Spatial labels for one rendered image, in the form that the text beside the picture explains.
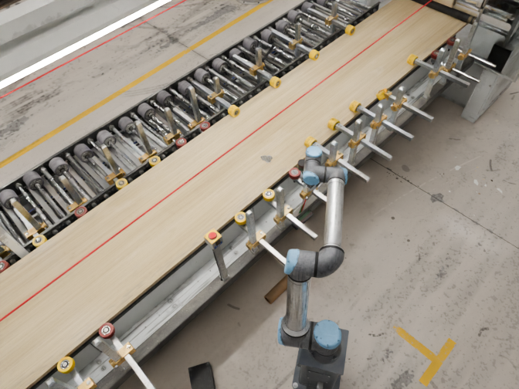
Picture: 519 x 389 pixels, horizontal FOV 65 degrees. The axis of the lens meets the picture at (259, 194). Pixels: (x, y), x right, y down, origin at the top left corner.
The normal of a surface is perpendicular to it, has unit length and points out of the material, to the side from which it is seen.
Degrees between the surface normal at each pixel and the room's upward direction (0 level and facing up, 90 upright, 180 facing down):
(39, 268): 0
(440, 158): 0
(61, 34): 61
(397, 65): 0
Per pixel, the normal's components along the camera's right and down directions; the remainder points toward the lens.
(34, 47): 0.58, 0.21
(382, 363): -0.05, -0.58
